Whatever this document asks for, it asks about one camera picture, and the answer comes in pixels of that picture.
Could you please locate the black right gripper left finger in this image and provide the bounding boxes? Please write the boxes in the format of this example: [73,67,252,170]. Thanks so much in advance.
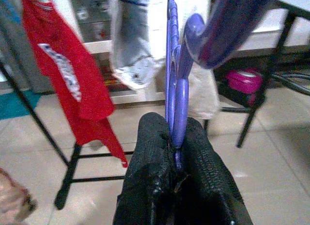
[113,112,175,225]

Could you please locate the purple plastic clothes hanger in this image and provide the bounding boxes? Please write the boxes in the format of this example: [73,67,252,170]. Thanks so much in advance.
[164,0,279,171]

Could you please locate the white glass-door cabinet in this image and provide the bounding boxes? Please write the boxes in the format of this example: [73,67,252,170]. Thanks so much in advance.
[69,0,170,105]

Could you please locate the teal floor mat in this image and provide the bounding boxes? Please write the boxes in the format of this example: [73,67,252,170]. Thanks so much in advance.
[0,89,43,120]

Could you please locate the white hanging garment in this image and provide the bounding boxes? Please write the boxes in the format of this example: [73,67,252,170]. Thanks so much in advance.
[110,0,221,120]

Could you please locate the red printed t-shirt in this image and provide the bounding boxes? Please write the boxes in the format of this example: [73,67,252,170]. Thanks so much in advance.
[19,0,128,168]

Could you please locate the grey curtain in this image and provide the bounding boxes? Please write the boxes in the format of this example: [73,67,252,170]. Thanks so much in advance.
[0,0,53,94]

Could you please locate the black clothes rack metal rod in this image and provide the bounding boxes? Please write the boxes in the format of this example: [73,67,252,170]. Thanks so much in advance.
[0,60,136,210]

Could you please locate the white table black legs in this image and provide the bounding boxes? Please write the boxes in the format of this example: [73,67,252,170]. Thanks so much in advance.
[213,0,310,148]

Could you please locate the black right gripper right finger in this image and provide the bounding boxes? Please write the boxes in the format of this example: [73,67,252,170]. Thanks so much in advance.
[173,117,254,225]

